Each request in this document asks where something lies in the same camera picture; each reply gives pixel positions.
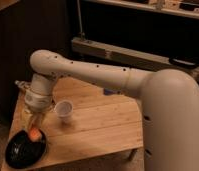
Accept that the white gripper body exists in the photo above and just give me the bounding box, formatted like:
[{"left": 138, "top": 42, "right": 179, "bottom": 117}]
[{"left": 24, "top": 86, "right": 53, "bottom": 113}]

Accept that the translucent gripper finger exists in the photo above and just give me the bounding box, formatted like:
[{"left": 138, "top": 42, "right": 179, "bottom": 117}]
[
  {"left": 38, "top": 112, "right": 48, "bottom": 129},
  {"left": 25, "top": 111, "right": 36, "bottom": 131}
]

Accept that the orange pepper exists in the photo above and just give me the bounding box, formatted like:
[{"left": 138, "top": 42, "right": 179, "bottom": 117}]
[{"left": 29, "top": 129, "right": 41, "bottom": 141}]

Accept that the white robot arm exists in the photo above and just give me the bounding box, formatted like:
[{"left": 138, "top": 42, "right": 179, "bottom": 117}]
[{"left": 25, "top": 50, "right": 199, "bottom": 171}]

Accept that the black ceramic bowl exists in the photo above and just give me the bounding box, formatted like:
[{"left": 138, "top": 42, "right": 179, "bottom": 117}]
[{"left": 5, "top": 130, "right": 47, "bottom": 169}]

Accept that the white tube bottle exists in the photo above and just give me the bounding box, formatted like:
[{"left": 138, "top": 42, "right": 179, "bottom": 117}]
[{"left": 15, "top": 80, "right": 31, "bottom": 94}]

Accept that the wooden table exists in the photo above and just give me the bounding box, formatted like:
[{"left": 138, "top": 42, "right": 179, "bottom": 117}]
[{"left": 1, "top": 78, "right": 142, "bottom": 171}]

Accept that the blue cloth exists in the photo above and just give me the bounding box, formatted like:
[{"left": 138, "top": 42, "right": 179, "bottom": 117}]
[{"left": 103, "top": 89, "right": 115, "bottom": 96}]

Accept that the long metal beam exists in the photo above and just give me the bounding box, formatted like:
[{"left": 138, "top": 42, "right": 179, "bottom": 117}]
[{"left": 71, "top": 37, "right": 199, "bottom": 82}]

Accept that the upper shelf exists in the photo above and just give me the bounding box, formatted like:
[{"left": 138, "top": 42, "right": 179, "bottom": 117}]
[{"left": 84, "top": 0, "right": 199, "bottom": 20}]

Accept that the black handle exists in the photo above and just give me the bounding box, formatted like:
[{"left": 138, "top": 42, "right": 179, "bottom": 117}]
[{"left": 168, "top": 58, "right": 199, "bottom": 69}]

